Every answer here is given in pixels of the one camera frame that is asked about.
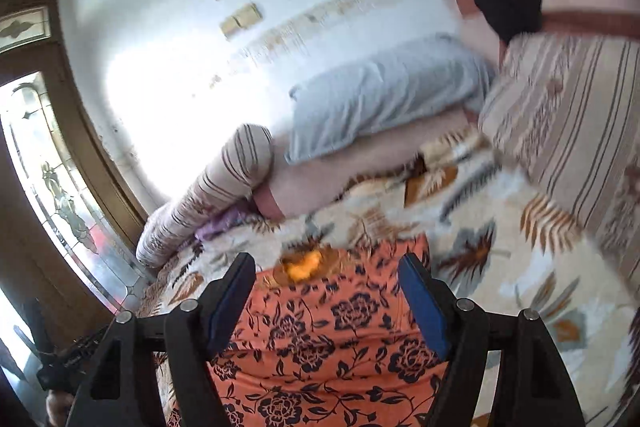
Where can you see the leaf print blanket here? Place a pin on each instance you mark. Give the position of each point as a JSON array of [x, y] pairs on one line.
[[500, 267]]

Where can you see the purple cloth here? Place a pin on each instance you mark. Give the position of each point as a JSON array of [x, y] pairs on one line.
[[215, 227]]

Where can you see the long striped bolster pillow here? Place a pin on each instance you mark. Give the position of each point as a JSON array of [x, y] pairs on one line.
[[220, 187]]

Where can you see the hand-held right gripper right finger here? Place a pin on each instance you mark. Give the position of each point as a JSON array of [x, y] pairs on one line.
[[425, 307]]

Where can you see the wooden door frame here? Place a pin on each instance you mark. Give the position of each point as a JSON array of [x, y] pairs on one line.
[[90, 117]]

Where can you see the orange floral cloth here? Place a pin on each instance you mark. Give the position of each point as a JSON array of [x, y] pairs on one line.
[[325, 332]]

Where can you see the brown wooden rail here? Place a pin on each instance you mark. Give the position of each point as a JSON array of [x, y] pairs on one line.
[[590, 23]]

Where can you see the grey pillow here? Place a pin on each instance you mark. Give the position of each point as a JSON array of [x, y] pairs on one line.
[[380, 97]]

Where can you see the stained glass door pane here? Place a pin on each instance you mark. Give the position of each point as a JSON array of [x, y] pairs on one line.
[[50, 187]]

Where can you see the pink bed sheet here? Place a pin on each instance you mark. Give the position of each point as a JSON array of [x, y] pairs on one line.
[[310, 182]]

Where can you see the striped beige cushion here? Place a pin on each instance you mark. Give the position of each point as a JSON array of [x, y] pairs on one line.
[[560, 117]]

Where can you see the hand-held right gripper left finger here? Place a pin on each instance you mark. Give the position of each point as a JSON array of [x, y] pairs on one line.
[[227, 307]]

